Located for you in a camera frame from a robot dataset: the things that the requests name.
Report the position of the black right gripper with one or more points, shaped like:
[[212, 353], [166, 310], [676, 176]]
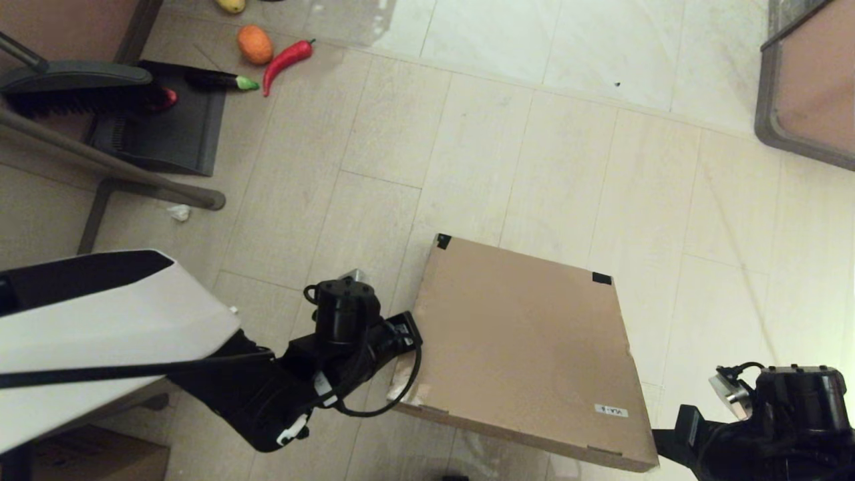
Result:
[[795, 401]]

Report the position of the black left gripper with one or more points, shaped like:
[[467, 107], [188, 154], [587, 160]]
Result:
[[347, 334]]

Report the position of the brown cardboard shoe box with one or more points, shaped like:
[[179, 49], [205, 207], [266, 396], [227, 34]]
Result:
[[528, 347]]

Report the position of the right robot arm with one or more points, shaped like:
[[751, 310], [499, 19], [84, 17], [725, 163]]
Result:
[[828, 461]]

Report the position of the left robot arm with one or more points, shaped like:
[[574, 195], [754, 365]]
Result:
[[100, 321]]

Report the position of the crumpled white tissue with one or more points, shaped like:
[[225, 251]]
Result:
[[179, 212]]

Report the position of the black dustpan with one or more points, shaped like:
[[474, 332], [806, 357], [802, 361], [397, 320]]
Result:
[[167, 133]]

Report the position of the red chili pepper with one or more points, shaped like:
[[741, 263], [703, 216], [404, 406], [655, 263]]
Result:
[[284, 61]]

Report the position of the dark purple eggplant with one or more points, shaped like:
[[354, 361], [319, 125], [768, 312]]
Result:
[[220, 80]]

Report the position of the orange fruit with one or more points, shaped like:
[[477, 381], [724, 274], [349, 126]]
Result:
[[255, 44]]

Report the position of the brown table grey edge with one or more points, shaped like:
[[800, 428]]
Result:
[[815, 87]]

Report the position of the yellow mango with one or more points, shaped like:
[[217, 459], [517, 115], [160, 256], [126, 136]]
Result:
[[231, 5]]

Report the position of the grey black hand broom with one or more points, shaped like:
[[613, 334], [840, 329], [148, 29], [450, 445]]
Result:
[[80, 90]]

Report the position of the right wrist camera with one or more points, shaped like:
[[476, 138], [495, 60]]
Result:
[[729, 394]]

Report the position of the grey metal table frame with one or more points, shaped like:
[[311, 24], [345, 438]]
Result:
[[120, 170]]

